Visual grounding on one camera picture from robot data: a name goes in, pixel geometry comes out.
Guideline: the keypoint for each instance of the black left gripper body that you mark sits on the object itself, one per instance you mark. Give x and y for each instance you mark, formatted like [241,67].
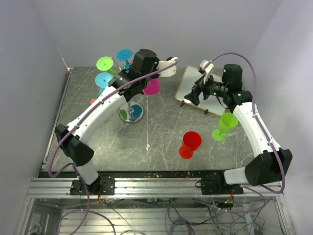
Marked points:
[145,81]

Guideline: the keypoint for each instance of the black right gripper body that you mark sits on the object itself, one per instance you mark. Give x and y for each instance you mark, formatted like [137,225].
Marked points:
[211,87]

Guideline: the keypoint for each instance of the blue plastic wine glass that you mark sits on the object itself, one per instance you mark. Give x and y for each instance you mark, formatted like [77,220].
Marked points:
[125,55]

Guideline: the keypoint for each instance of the green plastic wine glass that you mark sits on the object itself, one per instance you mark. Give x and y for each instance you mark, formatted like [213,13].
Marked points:
[105,64]

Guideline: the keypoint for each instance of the pink plastic wine glass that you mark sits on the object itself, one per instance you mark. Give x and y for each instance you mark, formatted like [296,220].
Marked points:
[153,87]

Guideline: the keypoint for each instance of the red plastic wine glass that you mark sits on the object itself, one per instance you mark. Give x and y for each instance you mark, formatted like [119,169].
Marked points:
[190,143]

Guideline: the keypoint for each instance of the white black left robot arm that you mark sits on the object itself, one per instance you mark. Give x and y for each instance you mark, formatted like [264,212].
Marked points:
[73,138]

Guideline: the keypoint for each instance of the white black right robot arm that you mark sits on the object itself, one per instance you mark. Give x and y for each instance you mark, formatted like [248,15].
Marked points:
[227,98]

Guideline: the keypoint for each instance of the chrome wine glass rack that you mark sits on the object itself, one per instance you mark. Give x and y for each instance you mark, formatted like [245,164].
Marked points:
[131,112]

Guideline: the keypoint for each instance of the yellow framed whiteboard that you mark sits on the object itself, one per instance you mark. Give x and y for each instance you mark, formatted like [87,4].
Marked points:
[188,80]

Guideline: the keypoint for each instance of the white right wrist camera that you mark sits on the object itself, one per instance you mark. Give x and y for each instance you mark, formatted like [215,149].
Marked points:
[205,68]

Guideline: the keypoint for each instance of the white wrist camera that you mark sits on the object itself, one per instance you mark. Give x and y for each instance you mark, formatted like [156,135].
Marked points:
[167,68]
[205,68]

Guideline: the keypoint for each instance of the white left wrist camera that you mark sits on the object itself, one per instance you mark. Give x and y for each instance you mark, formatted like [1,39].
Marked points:
[167,68]

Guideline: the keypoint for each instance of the aluminium mounting rail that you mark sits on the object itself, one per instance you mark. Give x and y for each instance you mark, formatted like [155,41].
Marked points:
[124,188]

